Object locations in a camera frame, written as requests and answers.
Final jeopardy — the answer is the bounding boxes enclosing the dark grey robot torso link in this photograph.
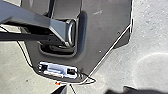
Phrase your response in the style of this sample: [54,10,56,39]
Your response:
[0,0,78,48]

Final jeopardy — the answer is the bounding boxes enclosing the small orange tab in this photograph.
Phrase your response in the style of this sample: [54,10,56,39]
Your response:
[54,81,62,86]

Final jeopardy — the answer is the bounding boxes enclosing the thin cable at white box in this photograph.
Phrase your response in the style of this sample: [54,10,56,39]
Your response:
[79,70,98,85]

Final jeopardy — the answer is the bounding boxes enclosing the thin black cable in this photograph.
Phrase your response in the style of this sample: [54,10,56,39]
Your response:
[0,25,37,69]

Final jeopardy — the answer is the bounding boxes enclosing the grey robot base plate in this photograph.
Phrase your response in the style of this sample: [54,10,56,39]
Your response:
[19,0,134,84]

